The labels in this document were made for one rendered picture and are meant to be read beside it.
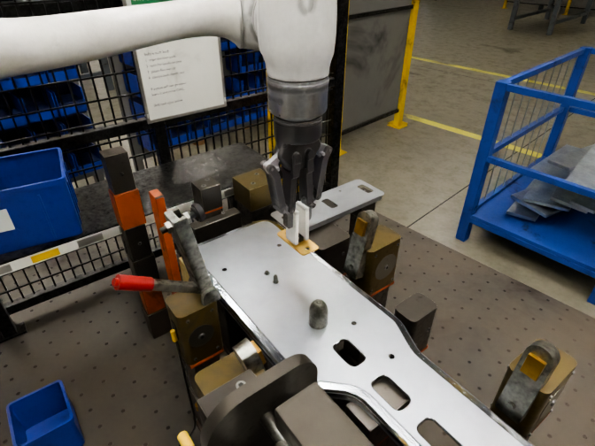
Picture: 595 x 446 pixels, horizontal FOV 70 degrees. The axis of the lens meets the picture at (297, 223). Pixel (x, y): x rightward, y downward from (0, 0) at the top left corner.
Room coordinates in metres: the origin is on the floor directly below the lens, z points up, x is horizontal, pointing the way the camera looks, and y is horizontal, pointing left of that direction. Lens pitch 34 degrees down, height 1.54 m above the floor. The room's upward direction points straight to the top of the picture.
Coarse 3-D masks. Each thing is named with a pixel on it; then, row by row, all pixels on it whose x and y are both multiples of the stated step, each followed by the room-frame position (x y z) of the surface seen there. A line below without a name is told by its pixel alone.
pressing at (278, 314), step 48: (240, 240) 0.73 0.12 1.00; (240, 288) 0.58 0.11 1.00; (288, 288) 0.58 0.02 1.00; (336, 288) 0.58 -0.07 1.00; (288, 336) 0.46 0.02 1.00; (336, 336) 0.46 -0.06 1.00; (384, 336) 0.46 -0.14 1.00; (336, 384) 0.37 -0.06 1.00; (432, 384) 0.37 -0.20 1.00; (480, 432) 0.30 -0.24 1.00
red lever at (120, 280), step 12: (120, 276) 0.44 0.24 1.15; (132, 276) 0.45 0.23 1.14; (144, 276) 0.46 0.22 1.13; (120, 288) 0.43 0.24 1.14; (132, 288) 0.44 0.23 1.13; (144, 288) 0.45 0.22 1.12; (156, 288) 0.46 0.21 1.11; (168, 288) 0.47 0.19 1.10; (180, 288) 0.48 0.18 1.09; (192, 288) 0.49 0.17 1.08
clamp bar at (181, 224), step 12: (192, 204) 0.52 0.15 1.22; (168, 216) 0.49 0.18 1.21; (180, 216) 0.51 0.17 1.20; (192, 216) 0.51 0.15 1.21; (204, 216) 0.51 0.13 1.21; (168, 228) 0.48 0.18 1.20; (180, 228) 0.48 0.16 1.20; (180, 240) 0.48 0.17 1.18; (192, 240) 0.49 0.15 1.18; (180, 252) 0.51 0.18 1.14; (192, 252) 0.49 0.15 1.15; (192, 264) 0.49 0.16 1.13; (204, 264) 0.50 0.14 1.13; (192, 276) 0.50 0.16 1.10; (204, 276) 0.49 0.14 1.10; (204, 288) 0.49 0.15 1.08
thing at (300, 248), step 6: (282, 234) 0.65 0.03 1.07; (288, 240) 0.63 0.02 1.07; (300, 240) 0.62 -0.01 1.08; (306, 240) 0.63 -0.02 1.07; (294, 246) 0.61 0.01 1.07; (300, 246) 0.61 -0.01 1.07; (306, 246) 0.61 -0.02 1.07; (312, 246) 0.61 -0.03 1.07; (300, 252) 0.59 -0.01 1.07; (306, 252) 0.59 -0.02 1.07
